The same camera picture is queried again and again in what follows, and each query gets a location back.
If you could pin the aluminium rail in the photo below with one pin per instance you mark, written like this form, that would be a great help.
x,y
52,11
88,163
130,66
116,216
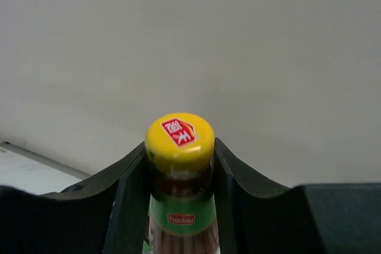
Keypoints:
x,y
45,161

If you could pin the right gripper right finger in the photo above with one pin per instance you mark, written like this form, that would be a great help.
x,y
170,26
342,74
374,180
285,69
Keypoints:
x,y
258,215

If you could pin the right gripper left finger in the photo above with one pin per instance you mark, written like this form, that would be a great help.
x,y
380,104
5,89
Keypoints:
x,y
105,213

